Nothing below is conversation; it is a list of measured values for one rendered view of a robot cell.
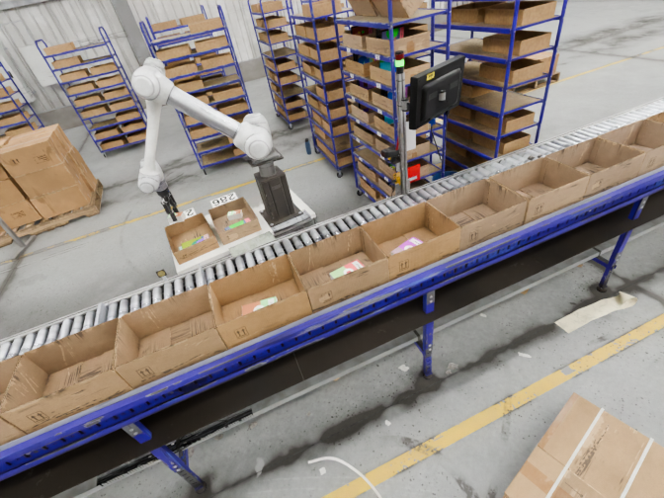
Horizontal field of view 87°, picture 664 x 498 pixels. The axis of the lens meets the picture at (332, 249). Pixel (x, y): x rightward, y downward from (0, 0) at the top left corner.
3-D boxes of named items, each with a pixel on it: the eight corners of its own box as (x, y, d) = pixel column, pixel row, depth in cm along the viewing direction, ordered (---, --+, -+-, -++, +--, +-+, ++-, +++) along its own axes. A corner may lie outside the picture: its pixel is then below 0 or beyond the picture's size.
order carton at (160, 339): (220, 307, 172) (207, 283, 162) (229, 352, 150) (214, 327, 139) (138, 339, 164) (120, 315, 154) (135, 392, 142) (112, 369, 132)
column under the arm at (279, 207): (259, 212, 263) (245, 173, 243) (290, 200, 271) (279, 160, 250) (271, 227, 244) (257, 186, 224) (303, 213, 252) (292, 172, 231)
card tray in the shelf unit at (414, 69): (370, 78, 285) (369, 64, 279) (402, 69, 291) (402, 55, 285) (394, 87, 254) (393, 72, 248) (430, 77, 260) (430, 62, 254)
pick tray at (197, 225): (207, 222, 264) (202, 211, 258) (220, 247, 236) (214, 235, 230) (170, 238, 255) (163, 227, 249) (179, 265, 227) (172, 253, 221)
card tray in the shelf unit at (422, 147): (375, 148, 322) (374, 137, 315) (403, 138, 328) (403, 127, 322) (398, 163, 291) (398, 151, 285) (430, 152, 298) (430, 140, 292)
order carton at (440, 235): (425, 226, 196) (425, 201, 186) (459, 255, 174) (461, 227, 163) (363, 251, 188) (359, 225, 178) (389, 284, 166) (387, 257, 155)
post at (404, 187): (409, 198, 261) (406, 69, 206) (413, 201, 257) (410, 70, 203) (395, 203, 259) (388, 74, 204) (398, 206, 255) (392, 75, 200)
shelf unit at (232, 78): (204, 176, 522) (137, 22, 401) (202, 164, 560) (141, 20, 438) (266, 157, 538) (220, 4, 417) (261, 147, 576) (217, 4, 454)
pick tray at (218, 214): (247, 207, 273) (243, 196, 266) (262, 229, 244) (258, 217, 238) (211, 220, 265) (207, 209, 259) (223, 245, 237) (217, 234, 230)
